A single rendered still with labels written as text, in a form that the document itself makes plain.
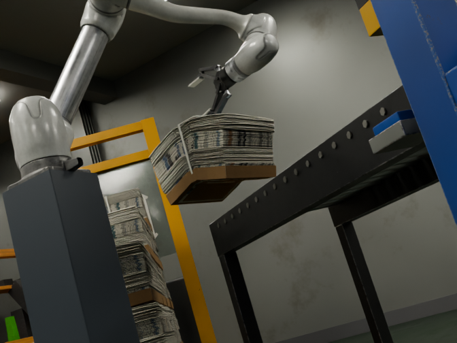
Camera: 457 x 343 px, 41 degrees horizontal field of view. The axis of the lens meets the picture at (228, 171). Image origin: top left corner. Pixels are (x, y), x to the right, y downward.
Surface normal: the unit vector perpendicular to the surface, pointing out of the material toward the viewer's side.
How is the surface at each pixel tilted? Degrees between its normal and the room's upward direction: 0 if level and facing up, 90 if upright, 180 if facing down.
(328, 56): 90
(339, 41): 90
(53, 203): 90
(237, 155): 108
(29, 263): 90
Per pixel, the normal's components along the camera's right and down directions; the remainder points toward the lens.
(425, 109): -0.89, 0.17
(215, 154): -0.67, 0.01
